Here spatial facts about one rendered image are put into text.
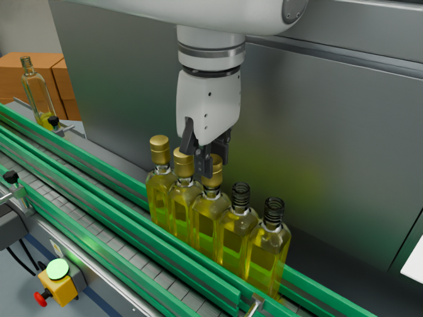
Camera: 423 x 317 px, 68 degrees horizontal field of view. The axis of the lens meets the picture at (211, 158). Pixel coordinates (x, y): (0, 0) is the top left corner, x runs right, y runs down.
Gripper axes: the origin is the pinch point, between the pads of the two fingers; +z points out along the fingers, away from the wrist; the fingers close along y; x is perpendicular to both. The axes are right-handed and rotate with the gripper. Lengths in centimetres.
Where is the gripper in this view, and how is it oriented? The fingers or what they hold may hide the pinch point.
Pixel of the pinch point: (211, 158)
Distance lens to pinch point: 50.0
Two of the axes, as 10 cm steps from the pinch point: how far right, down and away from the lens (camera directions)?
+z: 0.0, 8.0, 6.0
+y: -5.9, 4.8, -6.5
